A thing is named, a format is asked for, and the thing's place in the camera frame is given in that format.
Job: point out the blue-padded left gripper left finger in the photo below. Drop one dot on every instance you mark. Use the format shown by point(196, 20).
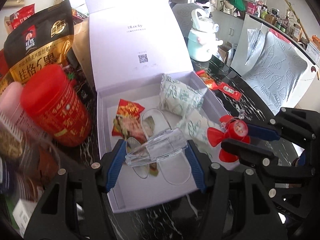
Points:
point(115, 160)

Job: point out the white noodle-print packet in box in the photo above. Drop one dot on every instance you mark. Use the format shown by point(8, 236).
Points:
point(179, 98)

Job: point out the red lidded tin can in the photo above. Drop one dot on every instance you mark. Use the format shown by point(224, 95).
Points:
point(50, 100)

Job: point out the red mini fan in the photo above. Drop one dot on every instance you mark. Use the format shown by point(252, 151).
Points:
point(230, 128)

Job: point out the white noodle-print snack packet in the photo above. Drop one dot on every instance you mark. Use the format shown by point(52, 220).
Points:
point(194, 126)

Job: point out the white leaf-pattern chair cover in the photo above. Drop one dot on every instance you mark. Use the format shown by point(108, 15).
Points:
point(280, 75)

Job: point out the red ketchup sachet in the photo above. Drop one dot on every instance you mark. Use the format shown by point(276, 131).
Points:
point(229, 91)

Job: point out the white kettle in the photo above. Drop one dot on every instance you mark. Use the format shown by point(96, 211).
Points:
point(202, 41)

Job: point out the red goji berry bag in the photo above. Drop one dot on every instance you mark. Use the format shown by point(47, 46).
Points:
point(20, 16)

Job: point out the small red packet in box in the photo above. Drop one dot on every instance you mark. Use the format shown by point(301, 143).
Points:
point(126, 109)

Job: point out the white gift box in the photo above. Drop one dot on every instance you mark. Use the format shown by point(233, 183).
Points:
point(131, 48)

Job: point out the red peanut snack packet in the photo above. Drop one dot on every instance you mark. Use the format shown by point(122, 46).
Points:
point(207, 79)

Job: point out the black oatmeal bag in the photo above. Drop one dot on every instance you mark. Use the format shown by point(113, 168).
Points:
point(44, 38)

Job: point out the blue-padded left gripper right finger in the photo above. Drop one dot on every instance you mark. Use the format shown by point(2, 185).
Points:
point(191, 152)

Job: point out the pink lidded container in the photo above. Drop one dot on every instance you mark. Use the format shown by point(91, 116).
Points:
point(13, 110)

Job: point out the green meat snack packet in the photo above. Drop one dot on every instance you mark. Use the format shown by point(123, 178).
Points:
point(127, 127)

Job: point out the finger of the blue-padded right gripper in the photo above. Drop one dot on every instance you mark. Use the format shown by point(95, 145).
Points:
point(263, 132)
point(248, 154)

